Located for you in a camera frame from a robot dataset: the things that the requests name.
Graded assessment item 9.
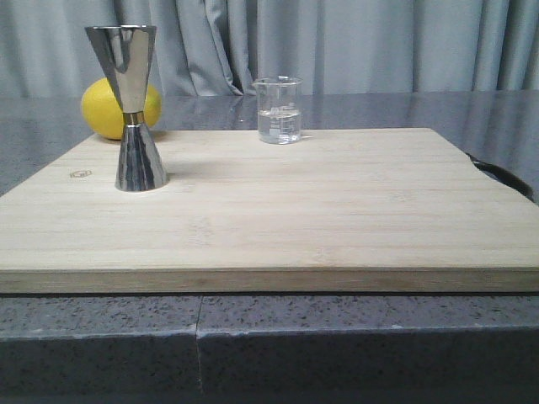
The clear glass measuring beaker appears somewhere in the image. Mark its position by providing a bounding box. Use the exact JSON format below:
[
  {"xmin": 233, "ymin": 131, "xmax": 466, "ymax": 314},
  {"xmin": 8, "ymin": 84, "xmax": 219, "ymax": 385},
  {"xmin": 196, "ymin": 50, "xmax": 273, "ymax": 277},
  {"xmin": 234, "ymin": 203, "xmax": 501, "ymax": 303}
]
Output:
[{"xmin": 253, "ymin": 76, "xmax": 302, "ymax": 145}]

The silver double-cone steel jigger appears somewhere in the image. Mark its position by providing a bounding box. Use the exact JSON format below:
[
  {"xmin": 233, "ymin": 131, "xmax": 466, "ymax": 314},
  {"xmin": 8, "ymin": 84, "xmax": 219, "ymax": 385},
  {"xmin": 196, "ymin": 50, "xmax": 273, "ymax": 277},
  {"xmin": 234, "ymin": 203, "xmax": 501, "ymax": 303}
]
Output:
[{"xmin": 85, "ymin": 25, "xmax": 168, "ymax": 192}]

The light wooden cutting board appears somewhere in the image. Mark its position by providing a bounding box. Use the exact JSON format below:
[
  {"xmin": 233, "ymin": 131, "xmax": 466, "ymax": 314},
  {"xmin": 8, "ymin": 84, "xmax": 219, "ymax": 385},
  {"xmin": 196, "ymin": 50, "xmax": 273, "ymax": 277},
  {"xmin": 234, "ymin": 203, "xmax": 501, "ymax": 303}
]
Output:
[{"xmin": 1, "ymin": 128, "xmax": 538, "ymax": 293}]

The grey curtain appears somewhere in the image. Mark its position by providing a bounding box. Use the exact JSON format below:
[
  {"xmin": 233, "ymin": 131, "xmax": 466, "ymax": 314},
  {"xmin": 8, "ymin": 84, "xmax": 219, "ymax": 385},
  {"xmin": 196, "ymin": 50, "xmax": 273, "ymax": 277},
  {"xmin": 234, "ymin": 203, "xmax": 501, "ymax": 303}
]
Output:
[{"xmin": 1, "ymin": 1, "xmax": 538, "ymax": 98}]

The yellow lemon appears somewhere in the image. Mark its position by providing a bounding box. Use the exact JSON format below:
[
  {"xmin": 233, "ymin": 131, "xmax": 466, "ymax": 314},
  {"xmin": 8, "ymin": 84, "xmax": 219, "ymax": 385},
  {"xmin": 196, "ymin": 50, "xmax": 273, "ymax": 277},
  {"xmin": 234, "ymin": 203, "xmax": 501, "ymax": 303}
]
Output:
[{"xmin": 81, "ymin": 77, "xmax": 162, "ymax": 141}]

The black board handle strap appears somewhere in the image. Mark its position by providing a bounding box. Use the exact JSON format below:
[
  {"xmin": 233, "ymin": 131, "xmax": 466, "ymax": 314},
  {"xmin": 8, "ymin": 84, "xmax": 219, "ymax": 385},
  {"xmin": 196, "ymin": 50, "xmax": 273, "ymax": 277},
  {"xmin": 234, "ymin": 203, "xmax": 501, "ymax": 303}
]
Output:
[{"xmin": 467, "ymin": 152, "xmax": 537, "ymax": 200}]

